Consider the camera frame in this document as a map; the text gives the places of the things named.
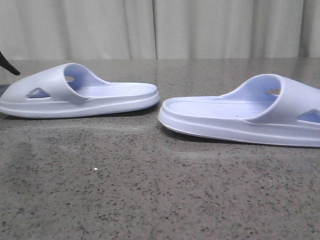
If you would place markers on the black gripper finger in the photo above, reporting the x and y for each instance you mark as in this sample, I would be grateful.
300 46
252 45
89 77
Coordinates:
8 66

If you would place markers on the white pleated curtain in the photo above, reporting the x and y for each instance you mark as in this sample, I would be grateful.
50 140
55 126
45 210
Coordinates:
159 29

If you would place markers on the light blue slipper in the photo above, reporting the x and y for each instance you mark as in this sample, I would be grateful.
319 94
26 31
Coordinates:
265 109
72 90

